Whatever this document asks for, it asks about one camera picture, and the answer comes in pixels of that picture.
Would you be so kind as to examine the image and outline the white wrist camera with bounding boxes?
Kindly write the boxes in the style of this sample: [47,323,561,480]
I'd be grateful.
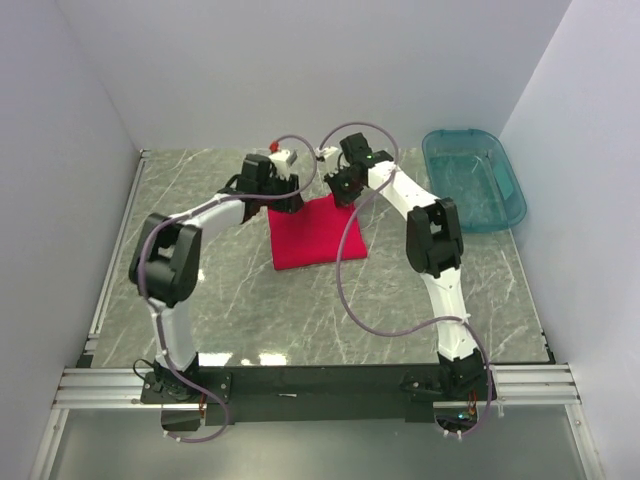
[268,141,298,180]
[315,146,340,162]

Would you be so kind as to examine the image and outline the red t shirt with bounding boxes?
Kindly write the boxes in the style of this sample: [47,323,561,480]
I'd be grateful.
[267,194,355,271]

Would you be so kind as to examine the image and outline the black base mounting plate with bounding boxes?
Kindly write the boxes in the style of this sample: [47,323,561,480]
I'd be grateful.
[140,363,499,432]

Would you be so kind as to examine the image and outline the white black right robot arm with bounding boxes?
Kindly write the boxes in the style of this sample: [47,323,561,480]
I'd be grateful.
[324,133,490,399]

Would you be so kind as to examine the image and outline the aluminium front rail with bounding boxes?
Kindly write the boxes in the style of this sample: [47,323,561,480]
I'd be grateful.
[52,365,581,410]

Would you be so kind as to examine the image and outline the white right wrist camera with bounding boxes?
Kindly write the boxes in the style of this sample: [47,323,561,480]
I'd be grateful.
[315,146,340,162]

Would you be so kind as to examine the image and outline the teal plastic bin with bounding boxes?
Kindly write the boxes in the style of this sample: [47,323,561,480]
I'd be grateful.
[421,129,527,233]

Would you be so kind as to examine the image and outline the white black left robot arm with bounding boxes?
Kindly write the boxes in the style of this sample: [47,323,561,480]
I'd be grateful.
[129,150,304,402]

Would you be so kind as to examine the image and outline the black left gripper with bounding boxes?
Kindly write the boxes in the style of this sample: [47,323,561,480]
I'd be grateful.
[258,169,305,214]

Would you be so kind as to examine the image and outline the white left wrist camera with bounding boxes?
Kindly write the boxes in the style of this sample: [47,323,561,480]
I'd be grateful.
[268,141,298,180]

